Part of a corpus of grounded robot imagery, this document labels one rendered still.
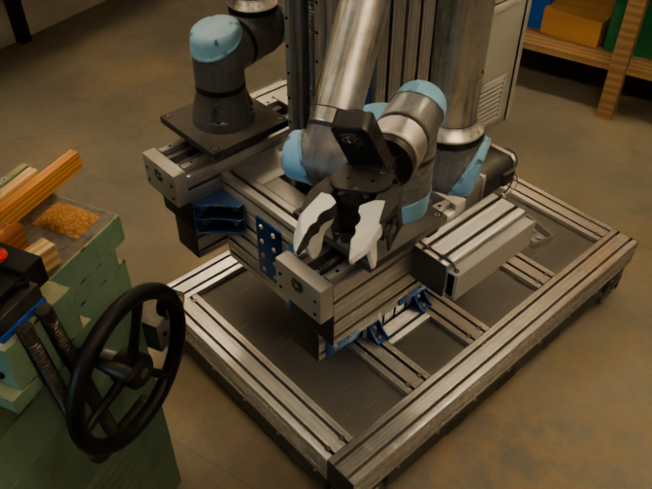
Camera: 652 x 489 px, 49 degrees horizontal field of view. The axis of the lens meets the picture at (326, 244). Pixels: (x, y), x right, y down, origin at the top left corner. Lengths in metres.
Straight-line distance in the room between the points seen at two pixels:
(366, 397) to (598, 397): 0.74
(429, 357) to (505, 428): 0.32
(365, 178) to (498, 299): 1.40
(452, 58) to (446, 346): 1.03
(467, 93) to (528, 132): 2.14
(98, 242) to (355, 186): 0.65
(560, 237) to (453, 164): 1.22
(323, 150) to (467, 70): 0.29
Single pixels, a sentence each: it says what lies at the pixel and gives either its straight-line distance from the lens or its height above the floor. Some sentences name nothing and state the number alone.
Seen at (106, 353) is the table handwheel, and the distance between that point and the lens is 1.22.
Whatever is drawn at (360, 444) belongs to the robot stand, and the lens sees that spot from 1.80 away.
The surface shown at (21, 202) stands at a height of 0.93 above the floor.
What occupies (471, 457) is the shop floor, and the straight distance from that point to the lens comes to 2.07.
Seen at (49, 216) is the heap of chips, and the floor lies 0.92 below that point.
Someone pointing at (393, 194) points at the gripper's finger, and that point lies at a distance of 0.79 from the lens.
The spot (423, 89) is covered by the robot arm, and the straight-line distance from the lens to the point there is 0.97.
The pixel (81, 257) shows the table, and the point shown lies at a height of 0.89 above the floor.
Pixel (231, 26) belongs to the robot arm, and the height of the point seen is 1.05.
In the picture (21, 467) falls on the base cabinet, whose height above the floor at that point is 0.61.
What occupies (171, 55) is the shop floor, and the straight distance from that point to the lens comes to 3.93.
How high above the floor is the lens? 1.72
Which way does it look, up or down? 41 degrees down
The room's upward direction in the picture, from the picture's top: straight up
